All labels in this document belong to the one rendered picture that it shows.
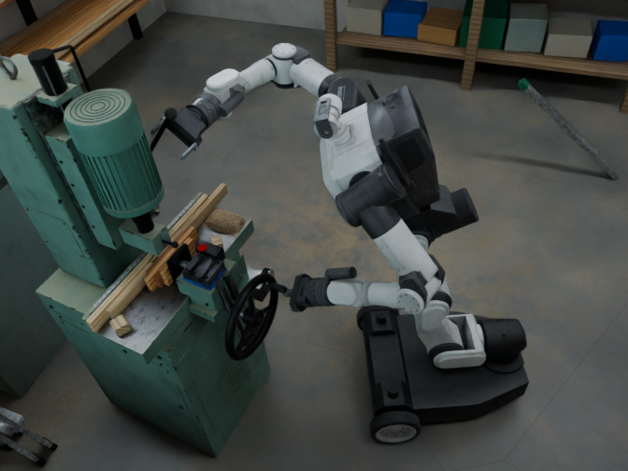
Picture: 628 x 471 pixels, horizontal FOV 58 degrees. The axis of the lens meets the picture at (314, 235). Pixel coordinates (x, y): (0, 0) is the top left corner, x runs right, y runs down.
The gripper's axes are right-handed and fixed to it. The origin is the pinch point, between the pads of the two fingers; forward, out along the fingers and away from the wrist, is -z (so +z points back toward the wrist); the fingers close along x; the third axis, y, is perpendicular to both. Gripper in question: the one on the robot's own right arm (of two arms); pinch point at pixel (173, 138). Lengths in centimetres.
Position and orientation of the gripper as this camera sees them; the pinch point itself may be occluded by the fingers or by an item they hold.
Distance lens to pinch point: 165.0
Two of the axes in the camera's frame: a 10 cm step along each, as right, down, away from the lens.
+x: 7.4, 6.5, 1.6
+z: 4.6, -6.6, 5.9
